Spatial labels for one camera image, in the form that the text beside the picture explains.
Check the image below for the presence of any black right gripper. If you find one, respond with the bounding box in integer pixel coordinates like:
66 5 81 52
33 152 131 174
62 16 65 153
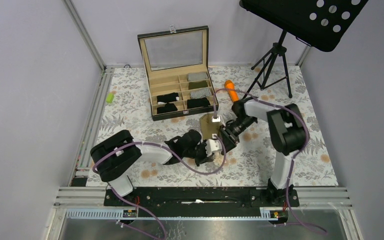
219 115 256 156

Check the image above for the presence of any olive khaki underwear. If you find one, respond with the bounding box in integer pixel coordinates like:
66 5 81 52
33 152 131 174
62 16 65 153
199 113 224 140

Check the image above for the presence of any black underwear white trim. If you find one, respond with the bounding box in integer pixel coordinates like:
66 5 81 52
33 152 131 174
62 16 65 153
156 92 180 105

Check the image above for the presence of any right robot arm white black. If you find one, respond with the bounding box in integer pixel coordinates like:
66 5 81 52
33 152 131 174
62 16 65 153
219 97 309 206

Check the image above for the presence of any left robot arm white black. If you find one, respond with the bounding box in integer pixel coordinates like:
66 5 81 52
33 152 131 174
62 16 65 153
90 130 223 206

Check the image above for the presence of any striped rolled underwear in box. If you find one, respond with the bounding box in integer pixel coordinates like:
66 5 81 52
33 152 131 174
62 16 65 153
189 88 213 99

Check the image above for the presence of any olive rolled underwear in box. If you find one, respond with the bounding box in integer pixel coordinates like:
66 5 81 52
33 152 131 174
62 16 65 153
188 80 209 90

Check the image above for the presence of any grey rolled underwear in box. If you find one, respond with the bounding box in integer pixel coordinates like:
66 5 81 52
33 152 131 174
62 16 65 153
187 72 209 82

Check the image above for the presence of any wooden organizer box glass lid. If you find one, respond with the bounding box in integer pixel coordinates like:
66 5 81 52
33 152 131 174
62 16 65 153
137 25 219 121

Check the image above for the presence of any green block at left edge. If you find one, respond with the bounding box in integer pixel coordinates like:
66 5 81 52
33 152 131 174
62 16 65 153
105 92 115 104

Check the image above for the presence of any black music stand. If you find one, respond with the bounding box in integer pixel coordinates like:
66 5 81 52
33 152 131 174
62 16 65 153
239 0 368 98

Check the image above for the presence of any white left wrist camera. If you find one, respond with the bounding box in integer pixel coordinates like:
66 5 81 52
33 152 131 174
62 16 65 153
205 139 223 157

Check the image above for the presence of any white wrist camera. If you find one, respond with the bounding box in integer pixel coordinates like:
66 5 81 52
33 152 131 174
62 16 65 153
205 139 223 157
211 115 222 124

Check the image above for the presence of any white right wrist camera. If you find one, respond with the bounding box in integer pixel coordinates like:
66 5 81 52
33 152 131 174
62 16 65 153
211 115 222 124

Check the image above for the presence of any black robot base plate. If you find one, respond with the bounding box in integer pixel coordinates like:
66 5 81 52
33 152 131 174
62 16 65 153
103 186 300 218

